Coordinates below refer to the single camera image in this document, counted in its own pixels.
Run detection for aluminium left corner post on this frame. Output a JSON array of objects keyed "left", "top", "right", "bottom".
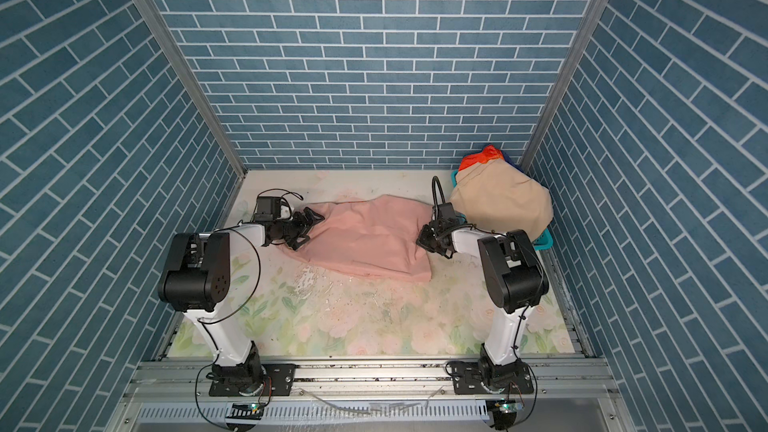
[{"left": 103, "top": 0, "right": 248, "bottom": 180}]

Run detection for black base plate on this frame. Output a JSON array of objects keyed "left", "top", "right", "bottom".
[
  {"left": 206, "top": 363, "right": 297, "bottom": 397},
  {"left": 444, "top": 360, "right": 535, "bottom": 395}
]

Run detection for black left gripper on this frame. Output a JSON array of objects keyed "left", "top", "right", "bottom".
[{"left": 272, "top": 207, "right": 323, "bottom": 250}]

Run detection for beige shorts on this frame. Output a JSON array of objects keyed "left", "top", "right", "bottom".
[{"left": 448, "top": 158, "right": 554, "bottom": 244}]

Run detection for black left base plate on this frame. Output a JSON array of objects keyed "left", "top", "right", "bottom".
[{"left": 206, "top": 363, "right": 297, "bottom": 397}]

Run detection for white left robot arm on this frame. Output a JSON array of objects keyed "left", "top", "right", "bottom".
[{"left": 158, "top": 208, "right": 325, "bottom": 377}]

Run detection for red shorts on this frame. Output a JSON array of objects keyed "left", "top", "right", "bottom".
[{"left": 458, "top": 144, "right": 507, "bottom": 171}]

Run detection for aluminium corner post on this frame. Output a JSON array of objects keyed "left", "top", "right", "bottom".
[
  {"left": 103, "top": 0, "right": 248, "bottom": 180},
  {"left": 518, "top": 0, "right": 609, "bottom": 172}
]

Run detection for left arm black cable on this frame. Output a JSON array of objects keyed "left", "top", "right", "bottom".
[{"left": 197, "top": 227, "right": 263, "bottom": 328}]

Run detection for right controller board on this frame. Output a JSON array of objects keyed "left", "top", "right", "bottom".
[{"left": 485, "top": 399, "right": 524, "bottom": 431}]

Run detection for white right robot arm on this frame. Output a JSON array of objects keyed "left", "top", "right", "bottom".
[{"left": 417, "top": 219, "right": 549, "bottom": 368}]

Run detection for controller board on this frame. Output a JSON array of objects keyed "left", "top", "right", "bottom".
[
  {"left": 485, "top": 399, "right": 524, "bottom": 431},
  {"left": 225, "top": 403, "right": 265, "bottom": 432}
]

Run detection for aluminium right corner post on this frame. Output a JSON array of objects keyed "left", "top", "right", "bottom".
[{"left": 518, "top": 0, "right": 609, "bottom": 172}]

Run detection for aluminium front rail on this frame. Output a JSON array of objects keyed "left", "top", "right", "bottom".
[{"left": 107, "top": 355, "right": 634, "bottom": 431}]

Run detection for pink shorts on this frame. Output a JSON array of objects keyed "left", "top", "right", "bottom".
[{"left": 279, "top": 195, "right": 432, "bottom": 283}]

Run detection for left controller board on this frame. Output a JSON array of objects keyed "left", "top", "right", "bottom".
[{"left": 225, "top": 403, "right": 265, "bottom": 432}]

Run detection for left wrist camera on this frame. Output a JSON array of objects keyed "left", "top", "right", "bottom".
[{"left": 251, "top": 195, "right": 284, "bottom": 223}]

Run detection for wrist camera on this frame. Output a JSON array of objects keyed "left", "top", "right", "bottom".
[
  {"left": 251, "top": 195, "right": 284, "bottom": 223},
  {"left": 435, "top": 202, "right": 461, "bottom": 227}
]

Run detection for teal plastic laundry basket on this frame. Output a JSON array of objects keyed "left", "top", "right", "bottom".
[{"left": 451, "top": 169, "right": 554, "bottom": 253}]

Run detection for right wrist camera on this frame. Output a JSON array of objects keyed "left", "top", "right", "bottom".
[{"left": 435, "top": 202, "right": 461, "bottom": 227}]

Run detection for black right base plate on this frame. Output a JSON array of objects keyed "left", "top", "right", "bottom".
[{"left": 444, "top": 360, "right": 535, "bottom": 395}]

